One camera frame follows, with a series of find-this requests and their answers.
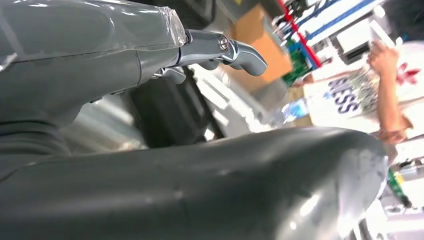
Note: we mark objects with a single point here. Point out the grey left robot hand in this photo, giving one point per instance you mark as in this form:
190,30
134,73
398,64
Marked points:
198,185

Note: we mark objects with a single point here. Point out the grey sheet metal panel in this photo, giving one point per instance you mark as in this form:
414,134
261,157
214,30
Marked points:
99,132

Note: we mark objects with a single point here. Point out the clear plastic water bottle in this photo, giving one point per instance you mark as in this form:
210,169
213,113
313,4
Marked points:
294,111

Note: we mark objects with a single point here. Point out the green plastic crate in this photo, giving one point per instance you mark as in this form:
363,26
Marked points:
298,63

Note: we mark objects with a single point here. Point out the brown cardboard box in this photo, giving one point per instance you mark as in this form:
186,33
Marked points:
261,39

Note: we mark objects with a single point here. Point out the person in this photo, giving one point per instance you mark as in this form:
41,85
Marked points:
348,102

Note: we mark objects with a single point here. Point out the red barrier belt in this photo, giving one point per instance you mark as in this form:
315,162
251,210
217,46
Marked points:
298,31

